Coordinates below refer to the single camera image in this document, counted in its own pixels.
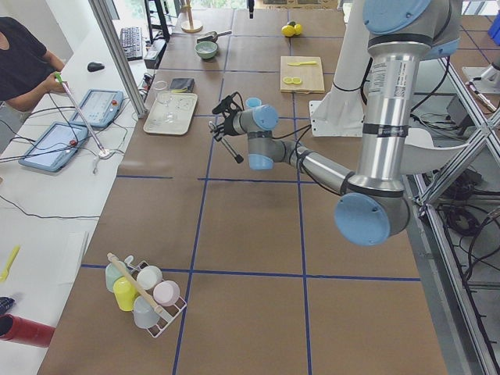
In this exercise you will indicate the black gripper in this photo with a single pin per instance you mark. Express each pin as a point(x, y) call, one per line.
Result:
point(227, 124)

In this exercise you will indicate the steel muddler black tip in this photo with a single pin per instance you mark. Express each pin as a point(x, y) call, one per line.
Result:
point(225, 143)

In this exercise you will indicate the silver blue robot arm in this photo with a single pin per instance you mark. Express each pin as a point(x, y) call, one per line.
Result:
point(372, 206)

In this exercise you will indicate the wooden cup tree stand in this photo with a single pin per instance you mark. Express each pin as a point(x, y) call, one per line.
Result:
point(190, 25)

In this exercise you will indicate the white cup in rack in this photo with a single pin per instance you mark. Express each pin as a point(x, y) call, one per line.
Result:
point(149, 277)

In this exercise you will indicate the pink cup in rack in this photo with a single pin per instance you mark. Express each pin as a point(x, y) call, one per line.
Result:
point(166, 293)

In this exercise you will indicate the green cup in rack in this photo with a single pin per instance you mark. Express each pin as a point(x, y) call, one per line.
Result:
point(112, 274)

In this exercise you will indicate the yellow cup in rack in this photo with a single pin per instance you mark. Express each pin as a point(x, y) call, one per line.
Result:
point(125, 294)

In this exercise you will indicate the grey cup in rack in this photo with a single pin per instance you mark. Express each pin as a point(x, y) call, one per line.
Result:
point(144, 315)

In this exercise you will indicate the cream bear serving tray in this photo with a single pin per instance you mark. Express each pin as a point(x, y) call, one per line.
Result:
point(182, 105)

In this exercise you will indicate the clear wine glass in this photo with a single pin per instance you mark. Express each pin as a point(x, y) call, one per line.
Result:
point(163, 97)

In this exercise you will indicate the grey folded cloth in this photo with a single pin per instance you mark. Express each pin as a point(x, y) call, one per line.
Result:
point(182, 85)

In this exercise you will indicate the green bowl of ice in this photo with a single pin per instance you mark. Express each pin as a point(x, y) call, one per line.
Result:
point(206, 49)

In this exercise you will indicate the metal ice scoop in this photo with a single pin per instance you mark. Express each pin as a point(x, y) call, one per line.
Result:
point(213, 36)

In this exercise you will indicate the bamboo cutting board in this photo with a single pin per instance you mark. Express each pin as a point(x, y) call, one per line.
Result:
point(312, 76)

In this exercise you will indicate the yellow plastic knife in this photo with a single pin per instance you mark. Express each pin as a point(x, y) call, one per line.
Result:
point(302, 63)

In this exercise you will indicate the blue teach pendant far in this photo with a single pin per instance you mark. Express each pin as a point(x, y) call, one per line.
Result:
point(100, 107)

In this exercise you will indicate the blue teach pendant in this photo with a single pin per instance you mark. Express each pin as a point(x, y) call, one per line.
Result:
point(100, 107)
point(55, 147)

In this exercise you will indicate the black keyboard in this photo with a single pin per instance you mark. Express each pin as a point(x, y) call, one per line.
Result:
point(131, 43)

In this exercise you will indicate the black computer mouse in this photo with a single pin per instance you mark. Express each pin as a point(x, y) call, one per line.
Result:
point(94, 67)

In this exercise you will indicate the blue teach pendant near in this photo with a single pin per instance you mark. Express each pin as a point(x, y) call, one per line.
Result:
point(55, 147)

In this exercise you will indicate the pink green stick tool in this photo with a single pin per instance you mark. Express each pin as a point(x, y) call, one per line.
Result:
point(103, 153)

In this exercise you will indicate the white plastic chair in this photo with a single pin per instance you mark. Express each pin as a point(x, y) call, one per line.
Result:
point(420, 155)

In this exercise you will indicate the person in black shirt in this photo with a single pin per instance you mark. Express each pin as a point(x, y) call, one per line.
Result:
point(28, 68)

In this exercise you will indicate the red bottle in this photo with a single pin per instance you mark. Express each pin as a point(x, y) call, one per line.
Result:
point(27, 332)

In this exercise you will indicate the aluminium frame post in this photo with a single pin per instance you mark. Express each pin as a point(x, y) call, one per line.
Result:
point(112, 41)

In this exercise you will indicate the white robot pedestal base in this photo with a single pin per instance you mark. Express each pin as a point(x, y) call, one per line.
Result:
point(340, 113)

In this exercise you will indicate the white wire cup rack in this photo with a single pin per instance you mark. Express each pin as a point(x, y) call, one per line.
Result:
point(167, 314)

